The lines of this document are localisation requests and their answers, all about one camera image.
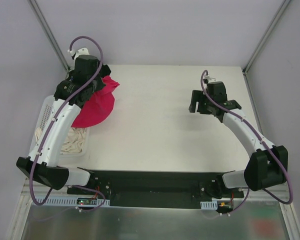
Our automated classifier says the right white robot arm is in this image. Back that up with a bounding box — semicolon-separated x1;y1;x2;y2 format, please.
188;81;288;198

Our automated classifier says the pink t shirt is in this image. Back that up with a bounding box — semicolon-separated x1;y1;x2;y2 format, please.
71;75;120;128

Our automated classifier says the right aluminium frame post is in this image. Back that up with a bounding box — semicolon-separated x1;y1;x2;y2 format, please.
242;0;293;76

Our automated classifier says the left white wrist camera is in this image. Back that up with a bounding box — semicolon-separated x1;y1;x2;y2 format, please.
67;47;90;60

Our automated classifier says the white plastic laundry basket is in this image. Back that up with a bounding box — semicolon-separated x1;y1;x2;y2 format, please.
30;95;90;158

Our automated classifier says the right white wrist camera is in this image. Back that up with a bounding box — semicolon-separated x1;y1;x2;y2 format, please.
203;74;216;84

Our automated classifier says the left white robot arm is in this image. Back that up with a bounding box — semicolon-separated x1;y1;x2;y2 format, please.
16;54;110;195

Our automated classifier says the right white cable duct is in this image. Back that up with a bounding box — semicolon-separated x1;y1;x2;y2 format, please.
200;200;218;211

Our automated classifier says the aluminium frame post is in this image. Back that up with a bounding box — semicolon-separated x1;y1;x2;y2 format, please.
27;0;70;73
242;0;293;76

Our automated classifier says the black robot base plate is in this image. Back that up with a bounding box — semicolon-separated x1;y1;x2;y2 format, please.
66;167;246;209

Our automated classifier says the left aluminium frame post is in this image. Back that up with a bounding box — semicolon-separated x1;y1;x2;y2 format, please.
27;0;70;73

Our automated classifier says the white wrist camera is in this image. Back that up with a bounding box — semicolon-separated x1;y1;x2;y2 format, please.
67;47;90;60
203;74;216;84

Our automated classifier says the left white cable duct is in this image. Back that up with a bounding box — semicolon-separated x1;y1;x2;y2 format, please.
43;196;110;208

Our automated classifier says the cream t shirt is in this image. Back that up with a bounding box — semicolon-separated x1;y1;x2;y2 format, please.
34;126;89;154

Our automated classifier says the white cable duct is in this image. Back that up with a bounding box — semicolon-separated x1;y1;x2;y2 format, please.
200;200;218;211
43;196;110;208

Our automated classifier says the black folded t shirt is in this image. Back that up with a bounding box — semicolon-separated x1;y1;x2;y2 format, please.
68;70;74;81

